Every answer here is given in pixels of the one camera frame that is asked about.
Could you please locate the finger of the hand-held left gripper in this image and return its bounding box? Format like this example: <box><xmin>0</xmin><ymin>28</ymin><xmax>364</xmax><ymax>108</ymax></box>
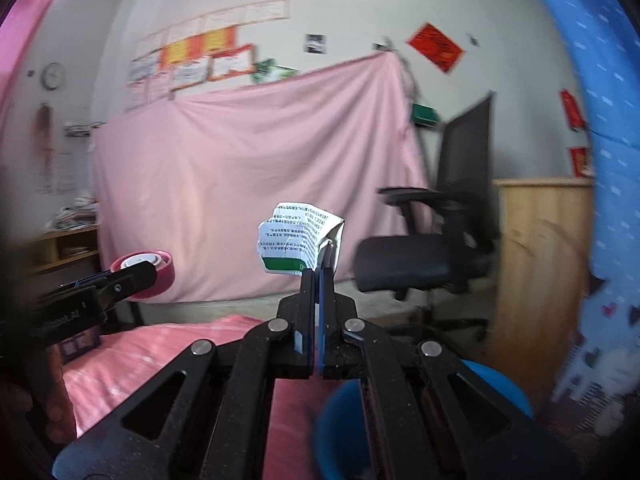
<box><xmin>75</xmin><ymin>259</ymin><xmax>161</xmax><ymax>307</ymax></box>

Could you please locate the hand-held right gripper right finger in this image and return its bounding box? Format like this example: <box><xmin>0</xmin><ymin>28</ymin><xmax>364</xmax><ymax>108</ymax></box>
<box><xmin>318</xmin><ymin>252</ymin><xmax>581</xmax><ymax>480</ymax></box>

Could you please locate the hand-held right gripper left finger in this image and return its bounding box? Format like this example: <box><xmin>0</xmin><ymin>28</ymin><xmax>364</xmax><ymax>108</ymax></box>
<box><xmin>52</xmin><ymin>269</ymin><xmax>318</xmax><ymax>480</ymax></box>

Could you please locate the pink round container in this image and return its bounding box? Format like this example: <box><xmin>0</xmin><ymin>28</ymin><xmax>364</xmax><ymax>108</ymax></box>
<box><xmin>109</xmin><ymin>249</ymin><xmax>176</xmax><ymax>301</ymax></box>

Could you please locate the white printed paper carton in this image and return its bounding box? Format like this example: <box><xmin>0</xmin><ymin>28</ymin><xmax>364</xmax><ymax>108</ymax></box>
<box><xmin>255</xmin><ymin>202</ymin><xmax>346</xmax><ymax>281</ymax></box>

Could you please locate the blue plastic bin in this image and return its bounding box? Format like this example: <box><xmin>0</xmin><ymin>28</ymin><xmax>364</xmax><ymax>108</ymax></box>
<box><xmin>315</xmin><ymin>360</ymin><xmax>533</xmax><ymax>480</ymax></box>

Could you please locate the person's left hand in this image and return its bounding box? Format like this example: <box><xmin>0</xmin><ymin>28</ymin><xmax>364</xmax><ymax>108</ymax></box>
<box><xmin>10</xmin><ymin>347</ymin><xmax>78</xmax><ymax>443</ymax></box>

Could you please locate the blue cardboard box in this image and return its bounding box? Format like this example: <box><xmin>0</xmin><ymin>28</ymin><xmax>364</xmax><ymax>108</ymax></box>
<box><xmin>60</xmin><ymin>327</ymin><xmax>103</xmax><ymax>363</ymax></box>

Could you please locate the wooden desk shelf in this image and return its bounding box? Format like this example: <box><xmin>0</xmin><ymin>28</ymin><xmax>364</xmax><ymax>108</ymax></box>
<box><xmin>25</xmin><ymin>222</ymin><xmax>101</xmax><ymax>276</ymax></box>

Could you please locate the pile of papers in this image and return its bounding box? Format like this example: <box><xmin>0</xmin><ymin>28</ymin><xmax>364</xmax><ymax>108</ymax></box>
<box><xmin>50</xmin><ymin>195</ymin><xmax>101</xmax><ymax>231</ymax></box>

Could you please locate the pink hanging sheet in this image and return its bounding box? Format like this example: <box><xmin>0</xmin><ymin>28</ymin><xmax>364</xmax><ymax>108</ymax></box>
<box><xmin>92</xmin><ymin>51</ymin><xmax>431</xmax><ymax>303</ymax></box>

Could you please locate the black office chair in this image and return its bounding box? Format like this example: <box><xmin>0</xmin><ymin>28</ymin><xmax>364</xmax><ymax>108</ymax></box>
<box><xmin>354</xmin><ymin>91</ymin><xmax>501</xmax><ymax>346</ymax></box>

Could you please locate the green box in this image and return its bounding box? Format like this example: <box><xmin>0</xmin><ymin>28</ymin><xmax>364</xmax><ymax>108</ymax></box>
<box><xmin>410</xmin><ymin>102</ymin><xmax>441</xmax><ymax>128</ymax></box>

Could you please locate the wooden cabinet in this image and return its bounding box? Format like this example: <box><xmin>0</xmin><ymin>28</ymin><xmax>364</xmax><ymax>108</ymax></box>
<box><xmin>482</xmin><ymin>177</ymin><xmax>596</xmax><ymax>396</ymax></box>

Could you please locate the pink curtain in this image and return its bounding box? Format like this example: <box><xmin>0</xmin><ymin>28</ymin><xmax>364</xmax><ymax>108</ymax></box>
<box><xmin>0</xmin><ymin>0</ymin><xmax>81</xmax><ymax>126</ymax></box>

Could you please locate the blue printed curtain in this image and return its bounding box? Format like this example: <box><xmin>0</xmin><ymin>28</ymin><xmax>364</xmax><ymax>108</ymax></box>
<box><xmin>517</xmin><ymin>0</ymin><xmax>640</xmax><ymax>431</ymax></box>

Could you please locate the red tassel wall hanging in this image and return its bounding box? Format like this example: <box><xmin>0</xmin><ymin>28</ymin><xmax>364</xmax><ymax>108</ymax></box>
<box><xmin>36</xmin><ymin>102</ymin><xmax>55</xmax><ymax>193</ymax></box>

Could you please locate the round wall clock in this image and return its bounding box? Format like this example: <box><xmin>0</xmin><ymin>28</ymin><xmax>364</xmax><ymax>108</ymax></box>
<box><xmin>41</xmin><ymin>61</ymin><xmax>67</xmax><ymax>91</ymax></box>

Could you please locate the red square wall paper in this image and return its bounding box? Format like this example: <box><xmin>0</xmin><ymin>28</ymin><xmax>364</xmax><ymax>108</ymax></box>
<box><xmin>405</xmin><ymin>21</ymin><xmax>466</xmax><ymax>76</ymax></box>

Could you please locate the small red wall paper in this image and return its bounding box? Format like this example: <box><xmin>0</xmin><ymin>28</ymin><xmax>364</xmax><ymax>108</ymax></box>
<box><xmin>559</xmin><ymin>89</ymin><xmax>588</xmax><ymax>131</ymax></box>
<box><xmin>570</xmin><ymin>146</ymin><xmax>594</xmax><ymax>178</ymax></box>

